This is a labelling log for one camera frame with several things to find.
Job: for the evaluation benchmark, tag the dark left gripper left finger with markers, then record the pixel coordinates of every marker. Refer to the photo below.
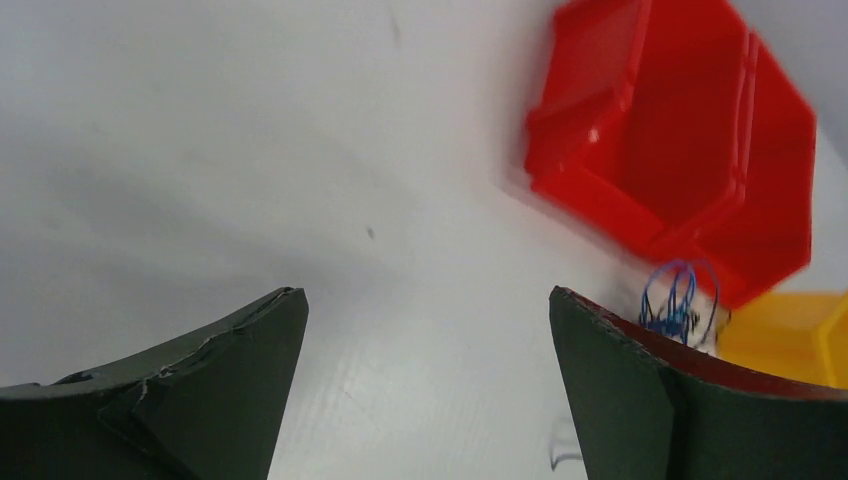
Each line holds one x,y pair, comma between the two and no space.
205,405

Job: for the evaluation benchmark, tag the red plastic bin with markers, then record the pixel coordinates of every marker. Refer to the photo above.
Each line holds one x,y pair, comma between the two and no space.
764,234
643,129

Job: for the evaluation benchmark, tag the yellow plastic bin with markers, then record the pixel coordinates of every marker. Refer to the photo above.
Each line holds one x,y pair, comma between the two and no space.
797,335

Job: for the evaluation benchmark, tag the left red plastic bin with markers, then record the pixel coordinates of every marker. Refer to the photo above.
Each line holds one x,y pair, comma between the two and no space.
643,129

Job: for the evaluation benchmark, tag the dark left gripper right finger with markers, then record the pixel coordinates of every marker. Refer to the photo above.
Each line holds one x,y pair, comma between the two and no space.
647,407

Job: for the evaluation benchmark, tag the right red plastic bin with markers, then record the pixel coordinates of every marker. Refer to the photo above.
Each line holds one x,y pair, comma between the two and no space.
764,234

